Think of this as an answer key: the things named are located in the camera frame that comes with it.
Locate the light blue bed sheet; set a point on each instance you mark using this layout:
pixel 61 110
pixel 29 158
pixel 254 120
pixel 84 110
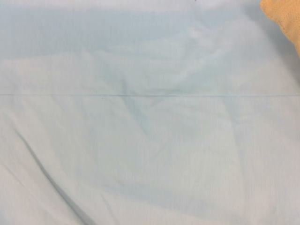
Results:
pixel 140 122

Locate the orange woven cloth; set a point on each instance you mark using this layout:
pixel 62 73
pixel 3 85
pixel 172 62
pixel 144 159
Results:
pixel 289 16

